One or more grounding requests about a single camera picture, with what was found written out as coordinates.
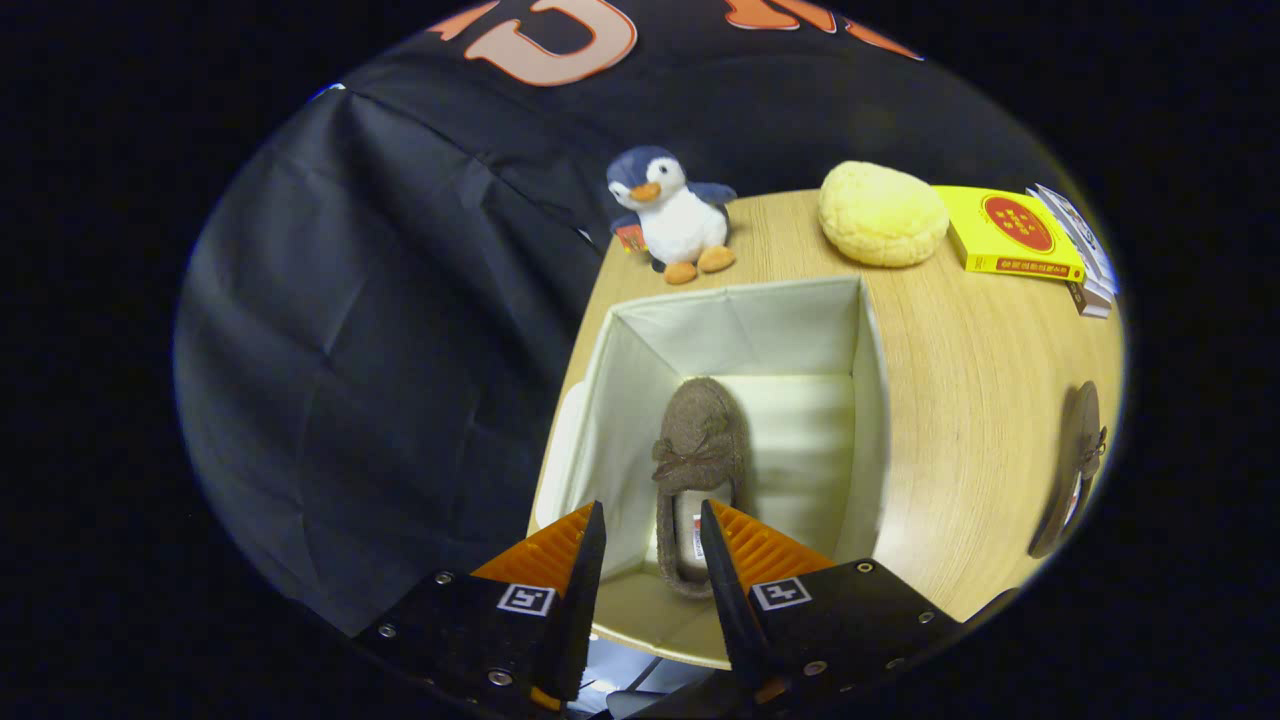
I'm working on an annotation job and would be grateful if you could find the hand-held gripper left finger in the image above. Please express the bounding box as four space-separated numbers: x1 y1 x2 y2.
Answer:
353 499 609 716

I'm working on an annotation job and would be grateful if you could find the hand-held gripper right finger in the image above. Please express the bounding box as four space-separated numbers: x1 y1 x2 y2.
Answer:
698 499 969 706

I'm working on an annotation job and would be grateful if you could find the brown felt moccasin shoe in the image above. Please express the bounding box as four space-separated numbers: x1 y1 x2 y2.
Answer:
652 376 749 601
1027 380 1109 560

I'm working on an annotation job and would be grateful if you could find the brown fabric storage box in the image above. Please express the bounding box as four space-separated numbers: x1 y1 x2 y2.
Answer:
527 275 893 671

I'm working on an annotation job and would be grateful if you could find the penguin plush toy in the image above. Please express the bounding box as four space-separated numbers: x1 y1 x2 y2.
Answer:
605 145 739 286

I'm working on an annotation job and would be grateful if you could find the yellow bun plush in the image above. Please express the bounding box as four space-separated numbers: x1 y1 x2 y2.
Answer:
818 160 951 269

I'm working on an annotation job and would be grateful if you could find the brown-edged book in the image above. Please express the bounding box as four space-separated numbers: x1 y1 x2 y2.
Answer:
1066 280 1113 320

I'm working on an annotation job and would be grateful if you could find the yellow book with red circle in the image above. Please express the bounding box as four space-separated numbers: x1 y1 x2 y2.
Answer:
933 185 1087 284

